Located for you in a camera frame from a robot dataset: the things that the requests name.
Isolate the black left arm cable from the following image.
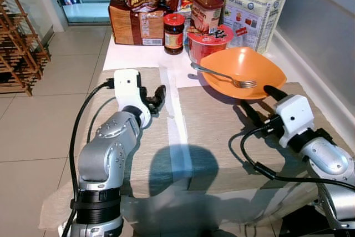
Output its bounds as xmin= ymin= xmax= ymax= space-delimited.
xmin=61 ymin=80 xmax=115 ymax=237

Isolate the wooden rack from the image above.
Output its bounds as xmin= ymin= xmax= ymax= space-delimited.
xmin=0 ymin=0 xmax=52 ymax=96

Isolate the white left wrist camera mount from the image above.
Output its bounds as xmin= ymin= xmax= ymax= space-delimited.
xmin=113 ymin=69 xmax=152 ymax=128

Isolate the silver metal fork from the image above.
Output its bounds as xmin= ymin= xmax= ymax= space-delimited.
xmin=191 ymin=62 xmax=258 ymax=89

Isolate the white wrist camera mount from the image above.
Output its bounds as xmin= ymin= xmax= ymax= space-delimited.
xmin=113 ymin=69 xmax=152 ymax=128
xmin=275 ymin=95 xmax=315 ymax=149

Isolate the orange bowl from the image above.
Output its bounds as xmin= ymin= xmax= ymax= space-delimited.
xmin=200 ymin=47 xmax=287 ymax=100

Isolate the red instant noodle cup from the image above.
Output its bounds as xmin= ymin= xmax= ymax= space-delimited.
xmin=187 ymin=24 xmax=235 ymax=65

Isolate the red-lidded sauce jar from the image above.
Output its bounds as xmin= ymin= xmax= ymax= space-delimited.
xmin=163 ymin=13 xmax=185 ymax=56

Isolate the brown-lidded canister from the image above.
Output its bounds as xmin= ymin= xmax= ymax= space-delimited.
xmin=191 ymin=0 xmax=225 ymax=33

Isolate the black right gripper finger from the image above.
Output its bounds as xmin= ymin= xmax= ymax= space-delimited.
xmin=241 ymin=99 xmax=265 ymax=128
xmin=262 ymin=84 xmax=289 ymax=104

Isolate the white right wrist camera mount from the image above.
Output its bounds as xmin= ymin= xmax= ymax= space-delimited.
xmin=275 ymin=95 xmax=315 ymax=149

